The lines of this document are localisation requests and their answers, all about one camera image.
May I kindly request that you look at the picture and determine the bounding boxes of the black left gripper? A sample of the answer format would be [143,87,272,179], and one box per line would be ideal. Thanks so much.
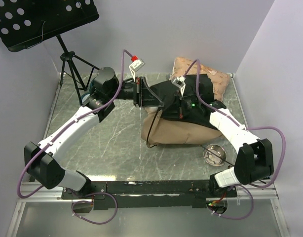
[108,77,164,108]

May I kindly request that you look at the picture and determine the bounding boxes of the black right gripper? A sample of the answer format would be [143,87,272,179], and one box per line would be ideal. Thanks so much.
[160,90,202,119]

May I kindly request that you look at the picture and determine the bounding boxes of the tan black pet tent fabric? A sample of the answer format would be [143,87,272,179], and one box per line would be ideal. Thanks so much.
[141,74,222,147]

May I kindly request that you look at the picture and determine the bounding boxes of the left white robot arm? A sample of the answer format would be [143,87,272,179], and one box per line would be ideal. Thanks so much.
[24,67,164,198]

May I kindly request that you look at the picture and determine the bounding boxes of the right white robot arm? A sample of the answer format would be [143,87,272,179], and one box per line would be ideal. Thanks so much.
[178,92,274,197]

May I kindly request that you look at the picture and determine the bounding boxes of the steel pet bowl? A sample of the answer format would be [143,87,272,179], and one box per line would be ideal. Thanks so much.
[203,144,227,167]

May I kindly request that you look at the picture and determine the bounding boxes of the teal double pet bowl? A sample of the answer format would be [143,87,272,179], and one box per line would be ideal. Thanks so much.
[81,78,96,105]

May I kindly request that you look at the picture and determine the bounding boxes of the orange patterned pillow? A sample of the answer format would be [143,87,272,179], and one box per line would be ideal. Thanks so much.
[170,57,230,102]

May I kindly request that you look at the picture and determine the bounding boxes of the black music stand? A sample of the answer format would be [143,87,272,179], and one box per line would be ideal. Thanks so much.
[0,0,99,93]

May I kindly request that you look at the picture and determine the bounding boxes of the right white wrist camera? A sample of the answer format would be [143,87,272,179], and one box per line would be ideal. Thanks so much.
[171,76,186,97]

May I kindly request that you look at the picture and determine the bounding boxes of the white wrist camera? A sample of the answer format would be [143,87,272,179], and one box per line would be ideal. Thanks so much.
[171,76,186,97]
[129,55,145,79]

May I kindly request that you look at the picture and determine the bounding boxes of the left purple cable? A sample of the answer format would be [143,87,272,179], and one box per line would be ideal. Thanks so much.
[17,49,137,225]

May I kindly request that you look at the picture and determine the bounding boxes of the purple cable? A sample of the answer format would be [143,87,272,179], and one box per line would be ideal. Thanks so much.
[182,58,287,220]
[17,49,137,225]

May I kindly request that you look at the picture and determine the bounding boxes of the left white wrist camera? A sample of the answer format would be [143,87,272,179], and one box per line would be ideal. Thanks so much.
[129,55,145,79]

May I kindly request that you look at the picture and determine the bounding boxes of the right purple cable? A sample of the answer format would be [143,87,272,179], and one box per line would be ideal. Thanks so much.
[182,58,287,220]

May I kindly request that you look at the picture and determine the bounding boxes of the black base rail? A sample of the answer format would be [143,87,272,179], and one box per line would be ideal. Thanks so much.
[61,180,237,210]

